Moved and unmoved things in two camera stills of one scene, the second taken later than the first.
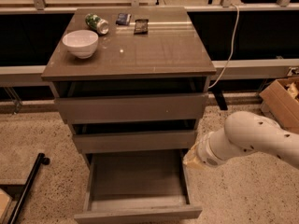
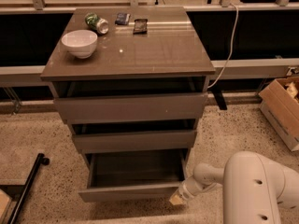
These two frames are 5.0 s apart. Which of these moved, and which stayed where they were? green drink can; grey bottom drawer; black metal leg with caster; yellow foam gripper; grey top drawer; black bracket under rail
Moved: grey bottom drawer; yellow foam gripper
Stayed: black bracket under rail; grey top drawer; green drink can; black metal leg with caster
